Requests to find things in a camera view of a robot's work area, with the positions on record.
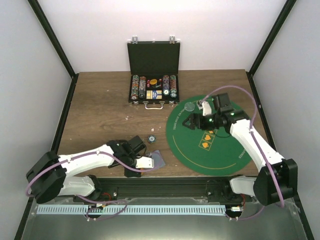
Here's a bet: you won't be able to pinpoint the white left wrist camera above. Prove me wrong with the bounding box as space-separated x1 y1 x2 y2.
135 156 155 169

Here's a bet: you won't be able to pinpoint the yellow dealer chip in case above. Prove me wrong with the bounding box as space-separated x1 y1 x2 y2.
150 79 157 85

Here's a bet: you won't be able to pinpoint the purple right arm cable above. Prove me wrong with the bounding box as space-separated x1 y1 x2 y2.
204 85 286 221

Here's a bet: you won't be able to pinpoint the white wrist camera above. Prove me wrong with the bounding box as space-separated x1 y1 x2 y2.
197 100 212 117
135 156 155 169

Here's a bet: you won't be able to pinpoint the clear dealer button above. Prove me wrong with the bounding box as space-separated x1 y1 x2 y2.
184 102 195 112

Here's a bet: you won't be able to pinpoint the round green poker mat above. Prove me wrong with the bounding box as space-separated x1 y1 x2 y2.
165 95 257 176

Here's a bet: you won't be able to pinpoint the light blue slotted strip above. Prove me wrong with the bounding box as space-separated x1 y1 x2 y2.
36 204 226 216

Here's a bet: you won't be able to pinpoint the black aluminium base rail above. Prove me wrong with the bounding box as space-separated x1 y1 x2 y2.
85 177 243 205

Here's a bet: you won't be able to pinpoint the grey playing card deck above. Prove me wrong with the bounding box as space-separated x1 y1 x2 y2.
147 150 166 169

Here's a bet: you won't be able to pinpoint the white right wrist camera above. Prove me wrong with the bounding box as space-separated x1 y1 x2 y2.
197 100 212 117

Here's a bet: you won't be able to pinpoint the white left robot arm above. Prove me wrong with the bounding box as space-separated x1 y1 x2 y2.
25 136 155 204

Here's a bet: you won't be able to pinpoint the black poker chip case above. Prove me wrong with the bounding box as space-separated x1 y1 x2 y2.
127 36 181 110

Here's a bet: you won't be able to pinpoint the boxed card decks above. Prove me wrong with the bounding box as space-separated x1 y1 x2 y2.
146 90 163 100

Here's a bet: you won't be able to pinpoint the chip row far left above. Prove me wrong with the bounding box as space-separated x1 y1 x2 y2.
130 75 140 100

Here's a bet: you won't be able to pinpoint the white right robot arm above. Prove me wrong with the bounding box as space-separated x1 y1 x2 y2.
182 93 298 206

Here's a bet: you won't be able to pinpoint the chip row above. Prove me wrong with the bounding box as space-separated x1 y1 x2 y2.
169 75 178 98
162 75 170 96
130 75 140 100
138 76 147 99

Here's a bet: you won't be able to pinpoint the chip row far right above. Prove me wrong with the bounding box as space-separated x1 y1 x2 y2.
169 75 178 98

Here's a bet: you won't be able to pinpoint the blue poker chip stack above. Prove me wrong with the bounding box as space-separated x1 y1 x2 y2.
147 135 156 144

